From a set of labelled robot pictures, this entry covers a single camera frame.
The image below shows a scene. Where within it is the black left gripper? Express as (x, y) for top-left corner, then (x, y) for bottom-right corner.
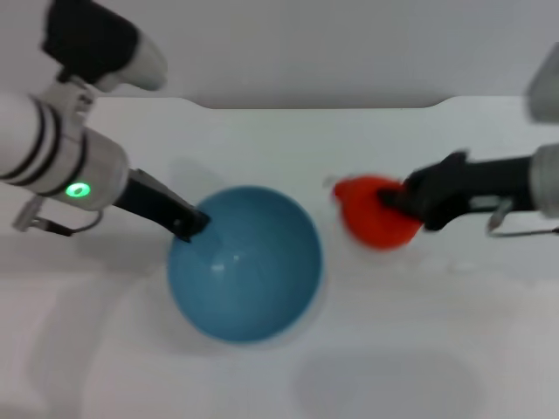
(114, 168), (211, 244)

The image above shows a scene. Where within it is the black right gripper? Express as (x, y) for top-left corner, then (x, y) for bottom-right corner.
(377, 150), (535, 232)

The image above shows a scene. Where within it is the orange toy fruit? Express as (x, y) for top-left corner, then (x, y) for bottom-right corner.
(333, 174), (424, 251)

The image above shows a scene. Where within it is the blue ceramic bowl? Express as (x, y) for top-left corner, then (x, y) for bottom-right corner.
(167, 185), (326, 344)

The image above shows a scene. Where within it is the right arm connector cable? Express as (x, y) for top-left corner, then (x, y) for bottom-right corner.
(486, 199), (559, 239)

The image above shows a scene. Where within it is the arm connector cable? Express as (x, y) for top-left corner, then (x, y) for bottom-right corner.
(11, 196), (107, 237)
(486, 199), (559, 239)

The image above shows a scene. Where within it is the left arm connector cable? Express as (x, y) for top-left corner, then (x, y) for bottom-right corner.
(11, 196), (107, 237)

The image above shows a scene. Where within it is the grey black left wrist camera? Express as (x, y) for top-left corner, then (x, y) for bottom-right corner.
(41, 0), (169, 93)

